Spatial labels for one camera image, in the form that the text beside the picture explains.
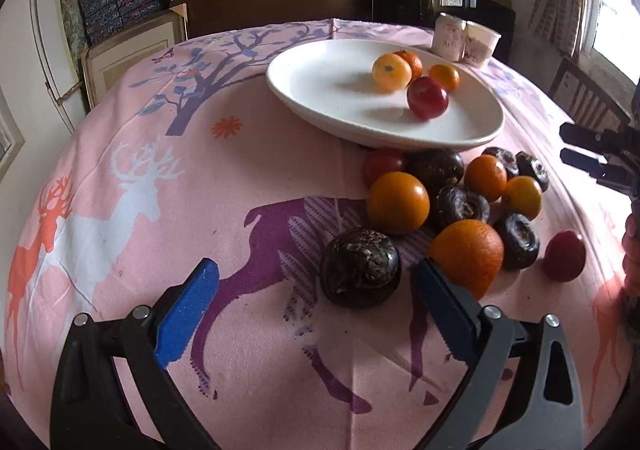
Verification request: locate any pink printed tablecloth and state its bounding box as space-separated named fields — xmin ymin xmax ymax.
xmin=0 ymin=18 xmax=636 ymax=450

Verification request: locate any wooden chair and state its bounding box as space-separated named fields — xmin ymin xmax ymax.
xmin=547 ymin=57 xmax=633 ymax=131

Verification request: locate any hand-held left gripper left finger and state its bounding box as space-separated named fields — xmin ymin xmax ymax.
xmin=50 ymin=257 xmax=221 ymax=450

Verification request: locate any person's right hand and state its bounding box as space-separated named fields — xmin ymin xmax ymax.
xmin=621 ymin=212 xmax=640 ymax=303

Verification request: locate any white paper cup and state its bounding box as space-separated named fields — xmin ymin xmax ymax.
xmin=462 ymin=21 xmax=502 ymax=68

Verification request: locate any stack of blue patterned boxes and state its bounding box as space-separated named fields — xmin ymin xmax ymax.
xmin=77 ymin=0 xmax=168 ymax=48

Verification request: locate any white framed dark panel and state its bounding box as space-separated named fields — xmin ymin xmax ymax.
xmin=0 ymin=90 xmax=26 ymax=181

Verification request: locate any marble slab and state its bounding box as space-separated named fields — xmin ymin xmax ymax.
xmin=56 ymin=0 xmax=91 ymax=53

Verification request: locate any brown wooden board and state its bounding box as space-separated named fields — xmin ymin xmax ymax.
xmin=170 ymin=0 xmax=373 ymax=38

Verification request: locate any orange tangerine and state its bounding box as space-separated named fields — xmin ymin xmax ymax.
xmin=428 ymin=64 xmax=461 ymax=93
xmin=394 ymin=50 xmax=424 ymax=80
xmin=464 ymin=155 xmax=508 ymax=203
xmin=366 ymin=172 xmax=431 ymax=235
xmin=501 ymin=176 xmax=543 ymax=221

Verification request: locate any pale drink can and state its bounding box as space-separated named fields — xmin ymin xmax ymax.
xmin=432 ymin=12 xmax=467 ymax=62

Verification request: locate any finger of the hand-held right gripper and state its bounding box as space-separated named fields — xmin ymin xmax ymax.
xmin=559 ymin=122 xmax=640 ymax=155
xmin=560 ymin=148 xmax=640 ymax=201

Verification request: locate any large dark water chestnut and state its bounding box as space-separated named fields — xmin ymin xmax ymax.
xmin=320 ymin=227 xmax=401 ymax=308

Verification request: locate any red plum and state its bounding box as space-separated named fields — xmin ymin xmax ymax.
xmin=542 ymin=230 xmax=587 ymax=282
xmin=406 ymin=76 xmax=449 ymax=121
xmin=361 ymin=147 xmax=407 ymax=188

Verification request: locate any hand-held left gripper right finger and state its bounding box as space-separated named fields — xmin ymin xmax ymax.
xmin=414 ymin=257 xmax=586 ymax=450

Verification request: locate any framed wooden board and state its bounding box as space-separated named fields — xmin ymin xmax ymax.
xmin=80 ymin=4 xmax=188 ymax=110

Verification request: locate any large orange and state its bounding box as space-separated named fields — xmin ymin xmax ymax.
xmin=427 ymin=219 xmax=505 ymax=301

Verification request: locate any bright window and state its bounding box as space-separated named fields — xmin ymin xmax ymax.
xmin=580 ymin=0 xmax=640 ymax=85

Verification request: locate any white plate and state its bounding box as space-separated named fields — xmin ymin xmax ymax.
xmin=266 ymin=38 xmax=506 ymax=151

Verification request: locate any yellow tangerine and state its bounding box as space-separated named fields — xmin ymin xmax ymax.
xmin=372 ymin=53 xmax=413 ymax=93

